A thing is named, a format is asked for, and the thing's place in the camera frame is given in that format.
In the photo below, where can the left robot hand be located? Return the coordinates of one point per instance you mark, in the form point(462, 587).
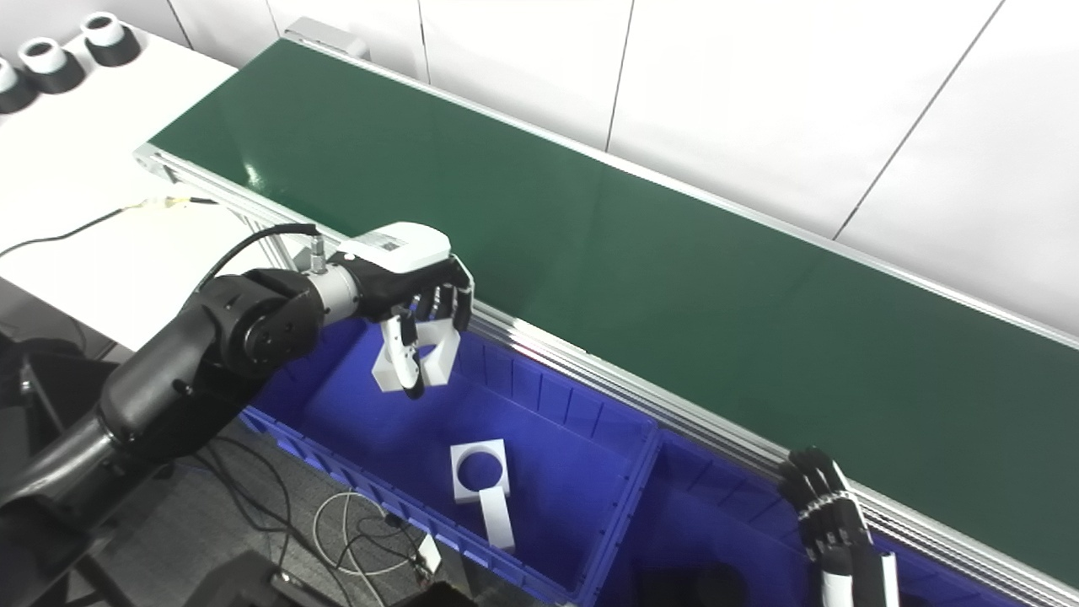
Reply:
point(396, 253)

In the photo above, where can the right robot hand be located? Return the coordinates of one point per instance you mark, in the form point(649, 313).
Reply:
point(834, 523)

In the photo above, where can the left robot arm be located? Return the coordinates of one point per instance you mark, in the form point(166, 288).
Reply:
point(211, 354)

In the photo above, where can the blue plastic bin black parts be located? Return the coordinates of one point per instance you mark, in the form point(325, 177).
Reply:
point(725, 523)

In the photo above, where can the blue plastic bin white parts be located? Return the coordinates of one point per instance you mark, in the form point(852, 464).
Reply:
point(405, 421)

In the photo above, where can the grey conveyor end housing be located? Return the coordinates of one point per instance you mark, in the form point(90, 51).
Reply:
point(324, 35)

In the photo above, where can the small white plug adapter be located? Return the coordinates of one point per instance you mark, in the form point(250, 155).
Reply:
point(428, 554)

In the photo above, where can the black equipment on floor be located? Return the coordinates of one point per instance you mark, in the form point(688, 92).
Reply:
point(337, 590)

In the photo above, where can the black cylinder with white insert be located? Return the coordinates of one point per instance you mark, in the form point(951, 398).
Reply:
point(13, 91)
point(52, 72)
point(114, 46)

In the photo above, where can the aluminium conveyor support frame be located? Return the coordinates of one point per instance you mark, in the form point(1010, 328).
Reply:
point(253, 223)

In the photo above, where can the green conveyor belt aluminium frame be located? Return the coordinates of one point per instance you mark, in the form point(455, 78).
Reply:
point(632, 278)

